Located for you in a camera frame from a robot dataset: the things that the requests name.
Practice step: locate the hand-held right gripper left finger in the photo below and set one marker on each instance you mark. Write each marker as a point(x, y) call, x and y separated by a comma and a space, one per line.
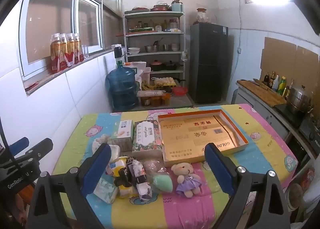
point(96, 169)

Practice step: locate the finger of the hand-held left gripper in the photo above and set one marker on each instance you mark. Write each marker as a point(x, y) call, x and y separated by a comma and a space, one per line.
point(37, 149)
point(20, 144)

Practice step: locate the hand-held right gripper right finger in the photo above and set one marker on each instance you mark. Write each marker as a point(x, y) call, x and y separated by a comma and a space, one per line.
point(218, 169)

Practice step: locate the white lace scrunchie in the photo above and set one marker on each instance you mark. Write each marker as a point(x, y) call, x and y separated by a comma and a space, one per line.
point(98, 141)

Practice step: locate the yellow white bottle toy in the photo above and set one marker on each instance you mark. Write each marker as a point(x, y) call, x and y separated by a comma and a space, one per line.
point(123, 190)

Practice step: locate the teddy bear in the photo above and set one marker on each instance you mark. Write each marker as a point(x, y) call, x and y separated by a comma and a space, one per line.
point(186, 181)

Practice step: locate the orange-rimmed gold cardboard box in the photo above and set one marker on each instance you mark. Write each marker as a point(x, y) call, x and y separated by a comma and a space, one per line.
point(190, 134)

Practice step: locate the pink puff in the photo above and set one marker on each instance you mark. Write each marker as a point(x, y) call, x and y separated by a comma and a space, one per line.
point(153, 166)

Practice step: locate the green sponge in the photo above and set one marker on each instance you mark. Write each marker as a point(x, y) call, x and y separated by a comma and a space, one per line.
point(162, 182)

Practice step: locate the green white tissue box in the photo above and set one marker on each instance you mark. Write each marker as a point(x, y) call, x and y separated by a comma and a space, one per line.
point(122, 131)

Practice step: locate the colourful cartoon tablecloth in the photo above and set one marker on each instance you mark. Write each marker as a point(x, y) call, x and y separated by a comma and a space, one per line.
point(262, 149)

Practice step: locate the floral tissue pack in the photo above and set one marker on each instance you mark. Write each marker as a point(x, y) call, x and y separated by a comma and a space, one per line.
point(146, 136)

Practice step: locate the grey kitchen counter cabinet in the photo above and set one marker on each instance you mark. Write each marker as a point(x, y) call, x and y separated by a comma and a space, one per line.
point(250, 109)

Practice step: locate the grey low table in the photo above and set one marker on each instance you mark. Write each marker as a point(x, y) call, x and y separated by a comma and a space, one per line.
point(181, 101)

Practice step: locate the orange sauce jar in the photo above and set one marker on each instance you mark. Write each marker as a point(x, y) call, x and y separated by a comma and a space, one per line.
point(156, 101)
point(166, 99)
point(145, 101)

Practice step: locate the blue water jug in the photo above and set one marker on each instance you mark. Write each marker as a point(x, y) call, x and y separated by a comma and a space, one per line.
point(122, 89)

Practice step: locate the red plastic basket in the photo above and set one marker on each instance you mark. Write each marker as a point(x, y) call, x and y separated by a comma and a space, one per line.
point(180, 91)

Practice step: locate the black induction cooker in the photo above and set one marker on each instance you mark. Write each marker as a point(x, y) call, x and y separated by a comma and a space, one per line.
point(287, 114)

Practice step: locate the wooden cutting board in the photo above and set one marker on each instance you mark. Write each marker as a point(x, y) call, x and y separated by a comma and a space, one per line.
point(265, 94)

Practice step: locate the clear noodle container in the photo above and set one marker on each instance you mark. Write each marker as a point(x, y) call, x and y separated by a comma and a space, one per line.
point(150, 93)

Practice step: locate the cooking oil bottle red label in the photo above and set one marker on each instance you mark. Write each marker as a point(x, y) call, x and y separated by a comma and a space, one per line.
point(78, 50)
point(63, 54)
point(71, 51)
point(55, 56)

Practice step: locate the bunch of bananas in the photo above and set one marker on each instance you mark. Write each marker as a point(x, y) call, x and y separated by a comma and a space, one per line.
point(148, 86)

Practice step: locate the dark sauce bottle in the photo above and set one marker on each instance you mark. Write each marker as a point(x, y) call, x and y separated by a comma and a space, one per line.
point(266, 80)

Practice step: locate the white condiment bottle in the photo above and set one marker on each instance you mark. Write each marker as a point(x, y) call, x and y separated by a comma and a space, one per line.
point(275, 84)

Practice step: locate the tray of eggs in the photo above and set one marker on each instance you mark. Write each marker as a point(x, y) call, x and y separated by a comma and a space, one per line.
point(163, 82)

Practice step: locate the green yellow bottle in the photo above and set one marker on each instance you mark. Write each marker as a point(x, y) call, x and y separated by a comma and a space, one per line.
point(282, 86)

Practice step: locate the brown sauce bottle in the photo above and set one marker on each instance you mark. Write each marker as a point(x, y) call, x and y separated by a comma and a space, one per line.
point(272, 79)

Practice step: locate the pink white sack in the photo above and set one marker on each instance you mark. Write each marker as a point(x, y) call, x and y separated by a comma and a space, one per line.
point(145, 76)

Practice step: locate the steel steamer pot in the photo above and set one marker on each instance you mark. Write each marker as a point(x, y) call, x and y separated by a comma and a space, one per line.
point(298, 100)

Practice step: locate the dark grey fridge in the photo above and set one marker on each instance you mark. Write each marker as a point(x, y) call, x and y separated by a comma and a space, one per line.
point(207, 64)

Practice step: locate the white flour sack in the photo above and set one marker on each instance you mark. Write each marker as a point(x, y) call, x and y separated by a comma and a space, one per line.
point(136, 68)

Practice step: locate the clear glass cups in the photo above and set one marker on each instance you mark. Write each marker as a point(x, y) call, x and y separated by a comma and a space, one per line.
point(85, 51)

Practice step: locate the black water pump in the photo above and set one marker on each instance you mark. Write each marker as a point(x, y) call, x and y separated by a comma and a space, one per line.
point(118, 55)

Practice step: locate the black pot with red lid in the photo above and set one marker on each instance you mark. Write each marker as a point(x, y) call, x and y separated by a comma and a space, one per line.
point(156, 66)

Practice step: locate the white bowl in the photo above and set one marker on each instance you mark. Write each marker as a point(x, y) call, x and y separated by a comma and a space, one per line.
point(134, 50)

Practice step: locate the sliding aluminium window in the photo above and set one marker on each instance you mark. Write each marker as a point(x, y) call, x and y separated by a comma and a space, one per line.
point(50, 19)

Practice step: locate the stack of white bowls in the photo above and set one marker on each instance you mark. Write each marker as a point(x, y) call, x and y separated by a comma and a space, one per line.
point(175, 47)

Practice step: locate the white metal shelf rack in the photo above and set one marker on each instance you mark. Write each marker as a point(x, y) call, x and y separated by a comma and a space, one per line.
point(183, 44)

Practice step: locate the steel mixing bowl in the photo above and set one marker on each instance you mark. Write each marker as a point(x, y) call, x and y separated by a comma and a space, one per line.
point(151, 48)

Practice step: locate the glass jar with red lid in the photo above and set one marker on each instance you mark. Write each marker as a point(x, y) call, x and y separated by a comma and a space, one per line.
point(201, 18)

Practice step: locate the row of jars and bottles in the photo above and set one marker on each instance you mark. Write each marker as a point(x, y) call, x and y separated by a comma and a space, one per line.
point(155, 25)

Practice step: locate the red flat tray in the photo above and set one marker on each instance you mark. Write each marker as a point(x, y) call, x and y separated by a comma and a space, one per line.
point(140, 9)

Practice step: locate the teal canister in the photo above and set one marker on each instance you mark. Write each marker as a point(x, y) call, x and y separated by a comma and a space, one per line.
point(177, 6)

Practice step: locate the cardboard wall sheet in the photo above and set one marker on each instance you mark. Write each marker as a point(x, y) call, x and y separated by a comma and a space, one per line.
point(277, 56)
point(307, 64)

